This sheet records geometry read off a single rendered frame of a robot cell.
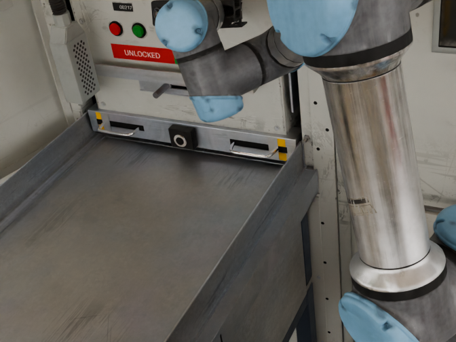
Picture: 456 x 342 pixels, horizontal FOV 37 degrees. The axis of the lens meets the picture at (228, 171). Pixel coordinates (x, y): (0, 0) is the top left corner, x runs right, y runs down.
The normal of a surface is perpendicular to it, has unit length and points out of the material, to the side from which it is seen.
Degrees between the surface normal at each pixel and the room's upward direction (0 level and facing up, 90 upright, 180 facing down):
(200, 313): 90
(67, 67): 90
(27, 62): 90
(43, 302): 0
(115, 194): 0
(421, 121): 90
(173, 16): 75
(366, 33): 80
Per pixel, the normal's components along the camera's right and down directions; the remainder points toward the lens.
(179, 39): -0.21, 0.34
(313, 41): -0.84, 0.30
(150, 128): -0.44, 0.55
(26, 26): 0.74, 0.29
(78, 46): 0.89, 0.15
